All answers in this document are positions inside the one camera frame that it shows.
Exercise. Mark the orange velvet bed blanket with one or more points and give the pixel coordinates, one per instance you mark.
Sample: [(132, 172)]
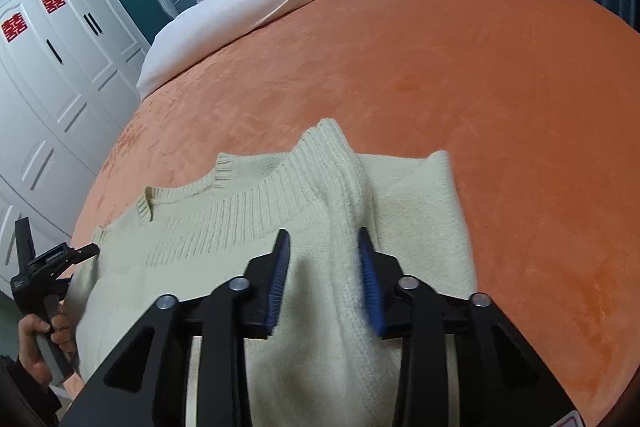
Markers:
[(536, 102)]

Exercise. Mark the white wardrobe with red stickers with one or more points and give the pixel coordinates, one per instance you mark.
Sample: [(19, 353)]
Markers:
[(69, 70)]

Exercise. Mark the person's left hand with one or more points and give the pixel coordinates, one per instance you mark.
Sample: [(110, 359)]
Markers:
[(59, 329)]

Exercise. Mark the cream knitted sweater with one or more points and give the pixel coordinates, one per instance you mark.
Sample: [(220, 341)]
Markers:
[(323, 365)]

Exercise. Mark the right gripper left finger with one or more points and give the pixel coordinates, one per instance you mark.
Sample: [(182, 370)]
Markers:
[(245, 307)]

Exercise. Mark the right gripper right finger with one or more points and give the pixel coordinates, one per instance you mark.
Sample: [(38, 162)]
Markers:
[(399, 306)]

